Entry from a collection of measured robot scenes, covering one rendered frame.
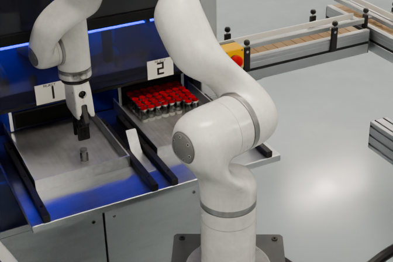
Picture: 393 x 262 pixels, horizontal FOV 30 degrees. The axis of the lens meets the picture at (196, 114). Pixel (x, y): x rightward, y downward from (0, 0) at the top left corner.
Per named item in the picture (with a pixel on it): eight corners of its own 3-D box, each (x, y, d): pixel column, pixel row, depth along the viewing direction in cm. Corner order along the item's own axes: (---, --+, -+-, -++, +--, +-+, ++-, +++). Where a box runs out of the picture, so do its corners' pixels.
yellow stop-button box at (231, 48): (213, 64, 236) (213, 43, 233) (233, 59, 239) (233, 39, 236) (224, 73, 230) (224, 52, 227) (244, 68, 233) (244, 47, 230)
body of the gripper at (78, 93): (96, 78, 184) (99, 117, 189) (82, 64, 192) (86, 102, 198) (66, 84, 181) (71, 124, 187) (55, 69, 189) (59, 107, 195)
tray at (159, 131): (113, 108, 228) (112, 97, 226) (188, 90, 238) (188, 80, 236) (157, 159, 201) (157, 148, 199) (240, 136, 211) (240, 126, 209)
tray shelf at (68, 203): (-12, 144, 214) (-12, 138, 213) (202, 92, 241) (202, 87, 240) (33, 233, 176) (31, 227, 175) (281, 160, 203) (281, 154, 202)
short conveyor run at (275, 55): (204, 95, 243) (203, 51, 236) (184, 77, 255) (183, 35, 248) (371, 54, 270) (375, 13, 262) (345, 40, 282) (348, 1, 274)
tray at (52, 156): (4, 134, 215) (3, 123, 213) (89, 114, 225) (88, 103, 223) (36, 192, 188) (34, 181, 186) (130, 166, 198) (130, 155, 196)
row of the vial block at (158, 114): (140, 120, 220) (138, 107, 218) (193, 107, 227) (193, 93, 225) (142, 123, 218) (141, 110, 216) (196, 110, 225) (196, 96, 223)
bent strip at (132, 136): (126, 148, 206) (125, 130, 204) (136, 145, 207) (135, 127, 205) (145, 172, 195) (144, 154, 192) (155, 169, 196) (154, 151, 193)
